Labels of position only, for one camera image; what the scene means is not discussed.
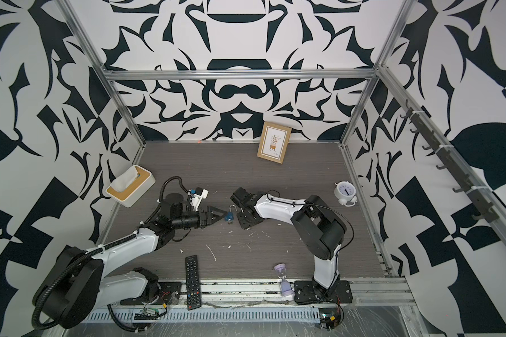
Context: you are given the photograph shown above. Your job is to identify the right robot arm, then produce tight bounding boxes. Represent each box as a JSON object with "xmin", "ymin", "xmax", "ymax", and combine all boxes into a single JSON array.
[{"xmin": 231, "ymin": 188, "xmax": 354, "ymax": 305}]

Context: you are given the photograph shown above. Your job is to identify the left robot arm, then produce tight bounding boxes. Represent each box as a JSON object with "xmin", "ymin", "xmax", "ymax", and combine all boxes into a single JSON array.
[{"xmin": 32, "ymin": 194, "xmax": 227, "ymax": 330}]

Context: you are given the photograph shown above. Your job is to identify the blue padlock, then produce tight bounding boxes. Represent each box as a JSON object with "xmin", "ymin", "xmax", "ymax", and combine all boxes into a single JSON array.
[{"xmin": 225, "ymin": 204, "xmax": 238, "ymax": 224}]

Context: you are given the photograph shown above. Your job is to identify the black remote control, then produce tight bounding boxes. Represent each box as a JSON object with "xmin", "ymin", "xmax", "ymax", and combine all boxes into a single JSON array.
[{"xmin": 185, "ymin": 255, "xmax": 202, "ymax": 310}]

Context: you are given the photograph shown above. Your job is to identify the purple hourglass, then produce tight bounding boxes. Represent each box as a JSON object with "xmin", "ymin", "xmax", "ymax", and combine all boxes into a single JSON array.
[{"xmin": 274, "ymin": 263, "xmax": 295, "ymax": 299}]

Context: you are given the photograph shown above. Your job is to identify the white alarm clock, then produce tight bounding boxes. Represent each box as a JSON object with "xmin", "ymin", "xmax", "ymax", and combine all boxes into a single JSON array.
[{"xmin": 334, "ymin": 181, "xmax": 357, "ymax": 207}]

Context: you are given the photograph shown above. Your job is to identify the left circuit board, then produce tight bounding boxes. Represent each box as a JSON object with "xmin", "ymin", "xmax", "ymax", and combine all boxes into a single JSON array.
[{"xmin": 134, "ymin": 304, "xmax": 168, "ymax": 321}]

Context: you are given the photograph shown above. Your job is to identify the circuit board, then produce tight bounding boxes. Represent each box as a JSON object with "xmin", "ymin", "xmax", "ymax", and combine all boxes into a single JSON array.
[
  {"xmin": 319, "ymin": 310, "xmax": 344, "ymax": 331},
  {"xmin": 134, "ymin": 304, "xmax": 168, "ymax": 321}
]

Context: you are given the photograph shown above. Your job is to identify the right circuit board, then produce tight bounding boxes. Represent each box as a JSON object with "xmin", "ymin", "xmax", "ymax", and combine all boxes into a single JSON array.
[{"xmin": 319, "ymin": 310, "xmax": 344, "ymax": 331}]

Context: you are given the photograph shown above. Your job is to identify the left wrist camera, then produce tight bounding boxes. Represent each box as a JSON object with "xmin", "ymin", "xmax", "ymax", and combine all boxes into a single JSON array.
[{"xmin": 188, "ymin": 188, "xmax": 209, "ymax": 211}]

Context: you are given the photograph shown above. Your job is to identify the wooden picture frame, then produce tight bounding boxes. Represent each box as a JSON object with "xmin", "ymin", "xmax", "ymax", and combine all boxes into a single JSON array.
[{"xmin": 257, "ymin": 122, "xmax": 292, "ymax": 164}]

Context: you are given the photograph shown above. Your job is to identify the white cable duct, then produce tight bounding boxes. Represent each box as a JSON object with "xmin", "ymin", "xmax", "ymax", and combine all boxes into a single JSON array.
[{"xmin": 83, "ymin": 307, "xmax": 323, "ymax": 324}]

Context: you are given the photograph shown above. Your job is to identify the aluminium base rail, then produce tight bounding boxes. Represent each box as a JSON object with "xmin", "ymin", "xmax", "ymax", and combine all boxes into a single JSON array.
[{"xmin": 100, "ymin": 277, "xmax": 418, "ymax": 308}]

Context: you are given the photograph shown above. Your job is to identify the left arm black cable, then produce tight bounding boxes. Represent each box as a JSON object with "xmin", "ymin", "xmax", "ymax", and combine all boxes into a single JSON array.
[{"xmin": 30, "ymin": 176, "xmax": 186, "ymax": 334}]

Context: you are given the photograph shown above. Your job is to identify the wall hook rail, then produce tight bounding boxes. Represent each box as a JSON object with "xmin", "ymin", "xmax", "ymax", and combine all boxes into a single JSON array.
[{"xmin": 401, "ymin": 108, "xmax": 503, "ymax": 223}]

